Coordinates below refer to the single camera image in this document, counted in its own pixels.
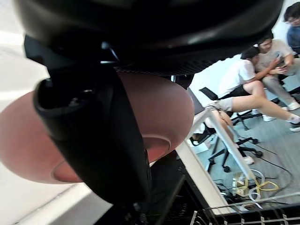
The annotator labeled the person in white shirt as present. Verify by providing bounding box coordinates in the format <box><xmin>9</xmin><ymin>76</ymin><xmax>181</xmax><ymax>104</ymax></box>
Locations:
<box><xmin>217</xmin><ymin>45</ymin><xmax>268</xmax><ymax>98</ymax></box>

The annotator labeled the black office chair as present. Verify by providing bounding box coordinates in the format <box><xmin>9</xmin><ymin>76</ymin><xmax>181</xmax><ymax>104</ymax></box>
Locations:
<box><xmin>189</xmin><ymin>121</ymin><xmax>220</xmax><ymax>147</ymax></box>
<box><xmin>208</xmin><ymin>137</ymin><xmax>263</xmax><ymax>173</ymax></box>
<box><xmin>198</xmin><ymin>87</ymin><xmax>249</xmax><ymax>131</ymax></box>

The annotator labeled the black cable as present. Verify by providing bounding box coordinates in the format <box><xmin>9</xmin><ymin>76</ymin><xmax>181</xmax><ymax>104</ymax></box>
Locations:
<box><xmin>252</xmin><ymin>142</ymin><xmax>294</xmax><ymax>189</ymax></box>

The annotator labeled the person in beige shirt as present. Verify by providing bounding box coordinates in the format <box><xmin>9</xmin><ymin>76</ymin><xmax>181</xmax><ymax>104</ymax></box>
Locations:
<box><xmin>254</xmin><ymin>31</ymin><xmax>300</xmax><ymax>111</ymax></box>

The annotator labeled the brown-pink ceramic cup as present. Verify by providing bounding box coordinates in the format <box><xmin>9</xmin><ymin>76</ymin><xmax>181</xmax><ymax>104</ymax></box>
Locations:
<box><xmin>0</xmin><ymin>71</ymin><xmax>195</xmax><ymax>184</ymax></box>

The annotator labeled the white strap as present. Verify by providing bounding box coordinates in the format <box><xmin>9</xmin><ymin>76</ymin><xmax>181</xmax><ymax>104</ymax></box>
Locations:
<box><xmin>247</xmin><ymin>169</ymin><xmax>267</xmax><ymax>203</ymax></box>

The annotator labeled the dishwasher wire rack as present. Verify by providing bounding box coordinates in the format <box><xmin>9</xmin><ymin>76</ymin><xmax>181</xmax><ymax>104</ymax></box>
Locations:
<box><xmin>189</xmin><ymin>202</ymin><xmax>300</xmax><ymax>225</ymax></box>

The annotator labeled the small cardboard box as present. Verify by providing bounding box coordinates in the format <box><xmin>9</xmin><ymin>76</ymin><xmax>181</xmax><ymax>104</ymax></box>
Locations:
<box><xmin>231</xmin><ymin>172</ymin><xmax>249</xmax><ymax>195</ymax></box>

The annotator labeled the person in beige shorts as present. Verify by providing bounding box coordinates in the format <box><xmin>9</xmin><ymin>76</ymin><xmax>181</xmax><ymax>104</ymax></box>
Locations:
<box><xmin>206</xmin><ymin>95</ymin><xmax>300</xmax><ymax>165</ymax></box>

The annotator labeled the white table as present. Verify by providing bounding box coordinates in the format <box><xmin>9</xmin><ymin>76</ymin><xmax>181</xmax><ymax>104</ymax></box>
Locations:
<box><xmin>175</xmin><ymin>106</ymin><xmax>257</xmax><ymax>215</ymax></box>

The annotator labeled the person in blue shirt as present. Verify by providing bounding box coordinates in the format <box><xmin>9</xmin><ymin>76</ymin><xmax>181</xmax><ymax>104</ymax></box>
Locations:
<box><xmin>284</xmin><ymin>2</ymin><xmax>300</xmax><ymax>56</ymax></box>

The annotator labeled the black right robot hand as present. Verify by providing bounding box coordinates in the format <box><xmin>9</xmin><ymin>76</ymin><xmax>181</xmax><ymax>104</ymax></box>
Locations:
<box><xmin>14</xmin><ymin>0</ymin><xmax>285</xmax><ymax>205</ymax></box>

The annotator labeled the yellow cable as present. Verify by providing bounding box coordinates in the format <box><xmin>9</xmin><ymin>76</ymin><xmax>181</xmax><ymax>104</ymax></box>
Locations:
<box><xmin>254</xmin><ymin>179</ymin><xmax>280</xmax><ymax>193</ymax></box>

